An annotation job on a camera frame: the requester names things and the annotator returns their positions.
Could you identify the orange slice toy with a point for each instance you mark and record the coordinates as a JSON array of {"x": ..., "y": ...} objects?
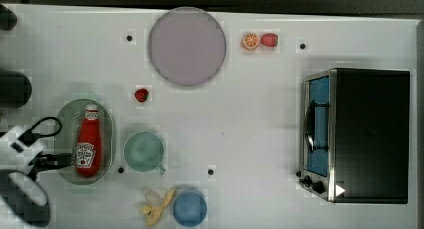
[{"x": 250, "y": 41}]

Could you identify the grey round plate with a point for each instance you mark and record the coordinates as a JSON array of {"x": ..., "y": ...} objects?
[{"x": 187, "y": 46}]

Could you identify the small red strawberry toy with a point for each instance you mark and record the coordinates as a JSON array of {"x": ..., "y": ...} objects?
[{"x": 141, "y": 95}]

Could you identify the red ketchup bottle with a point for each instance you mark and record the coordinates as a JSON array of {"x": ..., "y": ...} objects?
[{"x": 88, "y": 151}]

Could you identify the peeled banana toy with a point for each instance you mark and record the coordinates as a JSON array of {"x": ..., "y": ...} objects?
[{"x": 155, "y": 205}]

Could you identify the green oval strainer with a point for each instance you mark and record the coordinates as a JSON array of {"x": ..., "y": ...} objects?
[{"x": 71, "y": 115}]

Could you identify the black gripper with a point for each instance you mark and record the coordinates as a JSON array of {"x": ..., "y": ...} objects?
[{"x": 46, "y": 162}]

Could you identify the silver toaster oven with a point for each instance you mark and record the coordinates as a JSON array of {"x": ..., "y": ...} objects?
[{"x": 356, "y": 135}]

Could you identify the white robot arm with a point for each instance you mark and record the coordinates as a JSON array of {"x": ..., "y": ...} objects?
[{"x": 22, "y": 159}]

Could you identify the green mug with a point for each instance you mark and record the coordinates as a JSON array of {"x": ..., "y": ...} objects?
[{"x": 144, "y": 152}]

